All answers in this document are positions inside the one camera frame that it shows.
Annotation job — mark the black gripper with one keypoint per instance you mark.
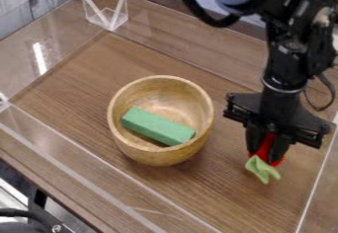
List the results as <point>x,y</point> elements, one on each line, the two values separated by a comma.
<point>276,111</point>

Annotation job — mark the red plush fruit green leaf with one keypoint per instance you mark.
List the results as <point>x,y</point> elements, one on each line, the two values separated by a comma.
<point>258,164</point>

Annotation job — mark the wooden bowl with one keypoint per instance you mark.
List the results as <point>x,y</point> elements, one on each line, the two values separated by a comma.
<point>171,97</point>

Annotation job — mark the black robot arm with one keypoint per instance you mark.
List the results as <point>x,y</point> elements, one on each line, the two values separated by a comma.
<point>300,27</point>

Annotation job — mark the green rectangular block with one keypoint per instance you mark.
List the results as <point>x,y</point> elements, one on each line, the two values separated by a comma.
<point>157,127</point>

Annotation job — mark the black table frame bracket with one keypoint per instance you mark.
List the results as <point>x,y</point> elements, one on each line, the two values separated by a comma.
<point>37,206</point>

